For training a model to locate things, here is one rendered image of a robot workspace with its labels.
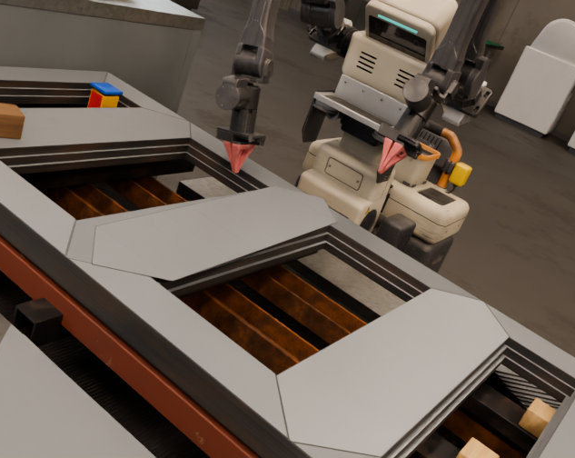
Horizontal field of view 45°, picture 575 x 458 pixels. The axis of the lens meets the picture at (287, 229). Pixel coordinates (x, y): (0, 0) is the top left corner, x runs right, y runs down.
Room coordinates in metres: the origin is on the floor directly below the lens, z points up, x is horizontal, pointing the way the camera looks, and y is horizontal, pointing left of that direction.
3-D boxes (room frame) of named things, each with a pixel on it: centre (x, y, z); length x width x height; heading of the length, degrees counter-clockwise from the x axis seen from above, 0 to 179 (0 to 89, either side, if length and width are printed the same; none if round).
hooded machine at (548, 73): (10.25, -2.61, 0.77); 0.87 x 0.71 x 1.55; 65
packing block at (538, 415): (1.10, -0.55, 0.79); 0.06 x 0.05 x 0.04; 153
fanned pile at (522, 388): (1.41, -0.59, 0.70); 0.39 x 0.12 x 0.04; 63
